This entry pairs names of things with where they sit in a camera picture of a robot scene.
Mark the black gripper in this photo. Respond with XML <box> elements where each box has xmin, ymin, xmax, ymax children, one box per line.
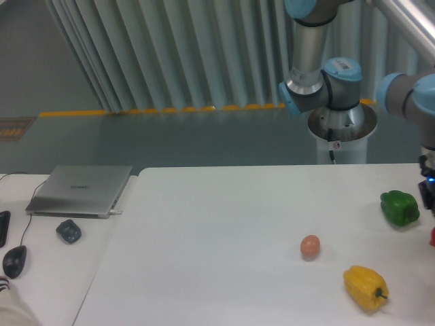
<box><xmin>418</xmin><ymin>147</ymin><xmax>434</xmax><ymax>215</ymax></box>

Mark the red bell pepper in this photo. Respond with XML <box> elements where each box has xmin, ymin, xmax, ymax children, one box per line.
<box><xmin>430</xmin><ymin>228</ymin><xmax>435</xmax><ymax>247</ymax></box>

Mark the beige striped sleeve forearm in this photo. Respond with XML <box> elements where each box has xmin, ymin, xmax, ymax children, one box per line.
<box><xmin>1</xmin><ymin>276</ymin><xmax>39</xmax><ymax>325</ymax></box>

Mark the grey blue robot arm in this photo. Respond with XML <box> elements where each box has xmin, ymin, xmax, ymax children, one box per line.
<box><xmin>279</xmin><ymin>1</ymin><xmax>434</xmax><ymax>211</ymax></box>

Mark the green bell pepper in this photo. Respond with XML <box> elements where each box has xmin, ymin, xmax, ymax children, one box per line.
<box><xmin>380</xmin><ymin>190</ymin><xmax>420</xmax><ymax>227</ymax></box>

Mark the yellow bell pepper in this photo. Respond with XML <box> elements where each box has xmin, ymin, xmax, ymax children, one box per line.
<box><xmin>343</xmin><ymin>266</ymin><xmax>389</xmax><ymax>312</ymax></box>

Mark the brown egg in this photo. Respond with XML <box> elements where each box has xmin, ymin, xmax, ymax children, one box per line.
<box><xmin>300</xmin><ymin>235</ymin><xmax>321</xmax><ymax>259</ymax></box>

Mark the silver closed laptop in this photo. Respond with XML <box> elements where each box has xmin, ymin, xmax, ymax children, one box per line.
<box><xmin>26</xmin><ymin>165</ymin><xmax>132</xmax><ymax>219</ymax></box>

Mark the small dark grey tray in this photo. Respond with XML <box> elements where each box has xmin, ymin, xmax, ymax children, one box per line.
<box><xmin>56</xmin><ymin>219</ymin><xmax>82</xmax><ymax>245</ymax></box>

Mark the black computer mouse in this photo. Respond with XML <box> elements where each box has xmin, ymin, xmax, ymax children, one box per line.
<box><xmin>2</xmin><ymin>245</ymin><xmax>27</xmax><ymax>279</ymax></box>

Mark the black keyboard edge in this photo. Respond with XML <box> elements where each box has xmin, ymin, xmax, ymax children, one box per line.
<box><xmin>0</xmin><ymin>211</ymin><xmax>11</xmax><ymax>248</ymax></box>

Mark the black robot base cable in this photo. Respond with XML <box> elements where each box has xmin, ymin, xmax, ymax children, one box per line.
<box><xmin>327</xmin><ymin>128</ymin><xmax>338</xmax><ymax>166</ymax></box>

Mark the black mouse cable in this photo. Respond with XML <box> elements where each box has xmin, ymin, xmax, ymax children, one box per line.
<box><xmin>0</xmin><ymin>171</ymin><xmax>52</xmax><ymax>248</ymax></box>

